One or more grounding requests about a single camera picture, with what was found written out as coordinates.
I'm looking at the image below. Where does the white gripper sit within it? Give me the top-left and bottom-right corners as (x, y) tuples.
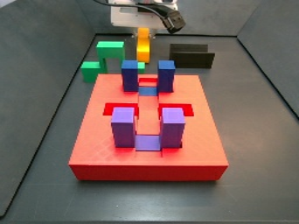
(108, 0), (178, 39)

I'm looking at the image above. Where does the yellow long block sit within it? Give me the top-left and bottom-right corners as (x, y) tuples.
(136, 28), (151, 63)

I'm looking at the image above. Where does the red slotted board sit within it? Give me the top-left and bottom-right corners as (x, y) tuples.
(69, 74), (230, 181)

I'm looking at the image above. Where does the green arch block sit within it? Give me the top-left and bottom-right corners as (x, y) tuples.
(80, 41), (146, 83)

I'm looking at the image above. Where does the dark blue U block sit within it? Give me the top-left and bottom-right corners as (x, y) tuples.
(122, 60), (175, 93)

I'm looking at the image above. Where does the black block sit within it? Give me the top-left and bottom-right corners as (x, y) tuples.
(170, 44), (215, 69)

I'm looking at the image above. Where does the purple U block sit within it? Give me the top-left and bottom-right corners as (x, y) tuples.
(111, 107), (186, 151)

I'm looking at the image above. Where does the black cable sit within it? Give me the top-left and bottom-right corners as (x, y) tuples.
(92, 0), (174, 18)

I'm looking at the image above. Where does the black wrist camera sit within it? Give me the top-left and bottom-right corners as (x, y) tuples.
(163, 10), (186, 34)

